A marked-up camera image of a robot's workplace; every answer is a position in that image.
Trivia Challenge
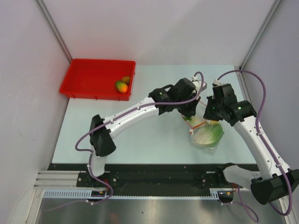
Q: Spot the clear zip top bag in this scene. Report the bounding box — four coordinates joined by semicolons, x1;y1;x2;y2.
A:
181;98;225;154

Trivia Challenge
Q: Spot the brown fake kiwi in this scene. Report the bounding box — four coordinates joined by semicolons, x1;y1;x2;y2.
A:
121;76;131;85

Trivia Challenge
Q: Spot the orange green fake mango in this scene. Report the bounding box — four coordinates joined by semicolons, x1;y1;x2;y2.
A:
115;81;128;94

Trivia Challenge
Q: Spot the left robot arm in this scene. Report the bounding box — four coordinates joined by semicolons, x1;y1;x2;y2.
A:
87;78;206;187

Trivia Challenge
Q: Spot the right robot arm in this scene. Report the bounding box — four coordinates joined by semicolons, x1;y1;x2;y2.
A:
204;84;299;205

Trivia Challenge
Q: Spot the green fake lettuce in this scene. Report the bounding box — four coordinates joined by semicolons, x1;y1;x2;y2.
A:
193;124;224;147

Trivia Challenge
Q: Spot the red plastic tray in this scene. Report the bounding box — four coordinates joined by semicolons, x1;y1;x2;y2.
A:
59;59;136;101

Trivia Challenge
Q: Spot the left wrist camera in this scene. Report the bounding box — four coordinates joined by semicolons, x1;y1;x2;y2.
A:
199;81;207;91

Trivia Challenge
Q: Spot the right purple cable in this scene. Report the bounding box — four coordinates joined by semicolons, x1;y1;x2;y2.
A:
214;69;294;222

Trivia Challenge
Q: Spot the purple cable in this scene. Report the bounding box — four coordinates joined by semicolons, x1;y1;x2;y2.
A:
214;69;294;222
44;71;203;212

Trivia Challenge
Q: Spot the white slotted cable duct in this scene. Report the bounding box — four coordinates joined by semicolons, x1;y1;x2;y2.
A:
43;189;219;200

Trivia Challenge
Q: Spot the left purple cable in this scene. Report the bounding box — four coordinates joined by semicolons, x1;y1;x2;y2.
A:
44;71;203;212

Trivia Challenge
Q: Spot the aluminium frame rail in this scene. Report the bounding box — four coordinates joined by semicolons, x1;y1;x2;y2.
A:
34;171;79;189

